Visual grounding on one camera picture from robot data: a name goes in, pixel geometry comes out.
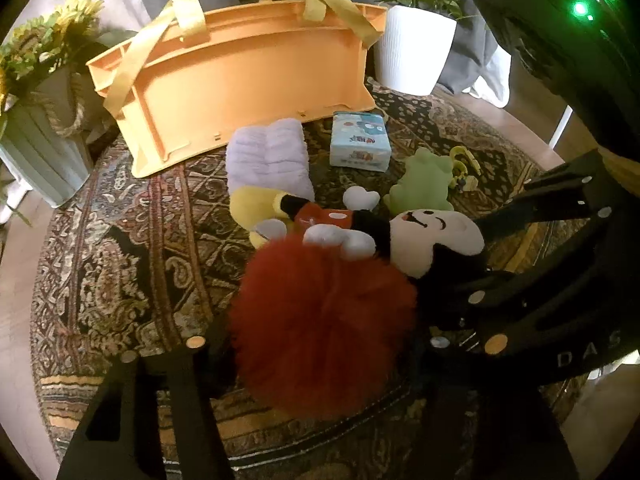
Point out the green frog plush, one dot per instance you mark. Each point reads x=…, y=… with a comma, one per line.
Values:
x=420, y=185

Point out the patterned oriental rug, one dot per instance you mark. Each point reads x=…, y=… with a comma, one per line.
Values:
x=150, y=260

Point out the green plant in white pot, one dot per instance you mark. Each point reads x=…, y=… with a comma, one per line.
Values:
x=415, y=50

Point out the mouse plush toy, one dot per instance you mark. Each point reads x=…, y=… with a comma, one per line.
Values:
x=435, y=240

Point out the sunflower bouquet in grey pot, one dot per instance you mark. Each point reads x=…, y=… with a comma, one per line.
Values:
x=40, y=150

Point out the red fluffy pom-pom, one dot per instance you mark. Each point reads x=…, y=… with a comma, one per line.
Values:
x=320, y=320

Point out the small yellow-green toy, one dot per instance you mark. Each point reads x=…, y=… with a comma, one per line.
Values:
x=462, y=170

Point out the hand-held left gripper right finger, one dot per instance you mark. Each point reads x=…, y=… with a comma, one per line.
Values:
x=450, y=410

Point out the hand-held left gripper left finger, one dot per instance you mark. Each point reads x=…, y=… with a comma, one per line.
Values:
x=190, y=410

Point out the lavender plush towel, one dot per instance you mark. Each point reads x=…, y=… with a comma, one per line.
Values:
x=270, y=155

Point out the white curtain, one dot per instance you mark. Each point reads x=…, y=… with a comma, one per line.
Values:
x=495, y=85

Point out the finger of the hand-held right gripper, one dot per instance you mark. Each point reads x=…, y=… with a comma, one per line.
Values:
x=530, y=275
x=555, y=195

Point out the blue printed tissue pack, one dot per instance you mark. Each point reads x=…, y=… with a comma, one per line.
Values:
x=360, y=140

